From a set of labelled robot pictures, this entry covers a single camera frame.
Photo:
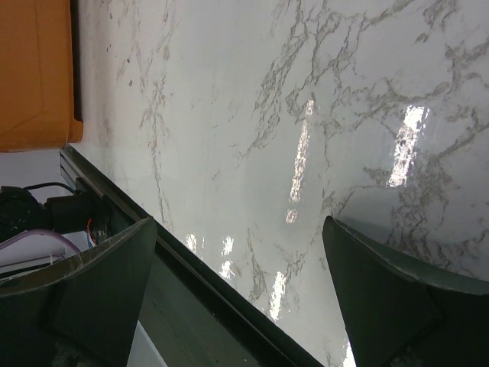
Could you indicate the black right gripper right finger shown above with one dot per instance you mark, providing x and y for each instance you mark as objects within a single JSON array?
[{"x": 400, "y": 311}]

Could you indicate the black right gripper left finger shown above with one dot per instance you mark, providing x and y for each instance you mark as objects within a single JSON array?
[{"x": 82, "y": 310}]

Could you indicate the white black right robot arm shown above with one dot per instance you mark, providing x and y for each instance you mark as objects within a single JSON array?
[{"x": 22, "y": 214}]

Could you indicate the orange plastic basket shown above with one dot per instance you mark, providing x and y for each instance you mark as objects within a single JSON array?
[{"x": 38, "y": 89}]

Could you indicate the black mounting rail plate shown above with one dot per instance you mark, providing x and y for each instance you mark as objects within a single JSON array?
[{"x": 192, "y": 317}]

